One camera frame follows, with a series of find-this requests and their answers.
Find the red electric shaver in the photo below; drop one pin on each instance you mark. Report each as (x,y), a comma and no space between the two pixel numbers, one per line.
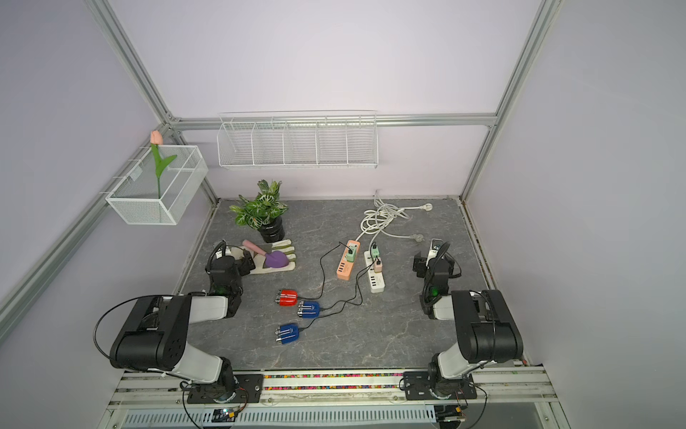
(287,298)

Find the pink artificial tulip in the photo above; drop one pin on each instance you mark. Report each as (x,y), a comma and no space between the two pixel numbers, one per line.
(161,163)

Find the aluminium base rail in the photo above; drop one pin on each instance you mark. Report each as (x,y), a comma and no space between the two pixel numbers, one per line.
(496,384)

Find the white power strip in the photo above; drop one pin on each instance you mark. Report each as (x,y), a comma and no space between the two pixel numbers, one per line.
(376,280)

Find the cream hand-shaped holder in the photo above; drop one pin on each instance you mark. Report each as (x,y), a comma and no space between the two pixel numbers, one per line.
(283,246)

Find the pink stick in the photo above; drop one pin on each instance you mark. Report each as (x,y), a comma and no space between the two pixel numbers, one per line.
(252,247)

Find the potted green plant black vase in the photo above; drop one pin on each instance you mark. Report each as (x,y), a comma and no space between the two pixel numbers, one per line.
(263,213)

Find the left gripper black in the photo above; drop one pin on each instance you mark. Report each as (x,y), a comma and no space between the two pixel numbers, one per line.
(242,264)

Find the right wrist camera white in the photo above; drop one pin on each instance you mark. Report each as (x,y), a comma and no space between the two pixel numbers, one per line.
(435,246)

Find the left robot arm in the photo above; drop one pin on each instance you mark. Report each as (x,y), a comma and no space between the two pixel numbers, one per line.
(154,336)

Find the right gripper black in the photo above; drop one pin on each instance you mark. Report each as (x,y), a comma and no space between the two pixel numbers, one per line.
(420,265)

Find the white wire basket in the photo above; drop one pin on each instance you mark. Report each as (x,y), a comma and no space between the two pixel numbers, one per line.
(134,197)

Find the long white wire shelf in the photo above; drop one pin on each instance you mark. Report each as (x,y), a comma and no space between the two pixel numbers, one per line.
(298,139)

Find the orange power strip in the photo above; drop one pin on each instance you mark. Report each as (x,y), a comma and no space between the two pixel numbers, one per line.
(345,268)

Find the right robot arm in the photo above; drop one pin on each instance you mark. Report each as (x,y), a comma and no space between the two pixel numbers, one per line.
(485,328)

